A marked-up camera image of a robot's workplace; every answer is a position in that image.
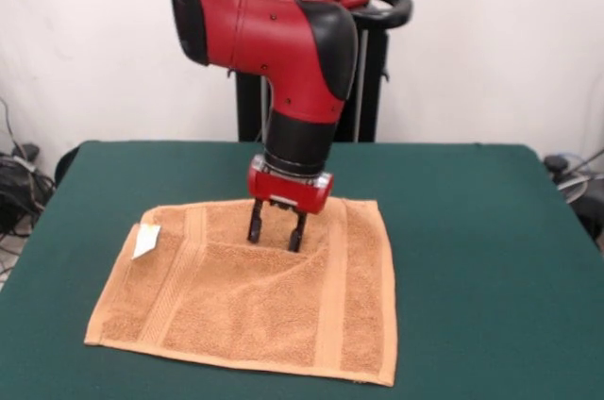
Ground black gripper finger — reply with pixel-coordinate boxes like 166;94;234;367
245;197;268;244
286;209;310;254

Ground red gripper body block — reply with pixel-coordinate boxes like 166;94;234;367
246;154;336;216

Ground orange terry towel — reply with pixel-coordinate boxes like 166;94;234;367
83;198;400;390

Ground dark green table cloth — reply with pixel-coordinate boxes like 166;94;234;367
0;139;604;400

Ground small black device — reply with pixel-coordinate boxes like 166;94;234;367
11;142;42;161
542;155;571;174

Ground grey round base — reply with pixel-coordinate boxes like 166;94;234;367
556;172;591;204

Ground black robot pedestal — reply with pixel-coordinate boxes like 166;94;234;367
225;0;414;143

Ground black cable tangle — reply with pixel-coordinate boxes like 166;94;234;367
0;97;57;278

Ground grey and blue cables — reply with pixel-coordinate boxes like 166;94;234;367
551;147;604;175

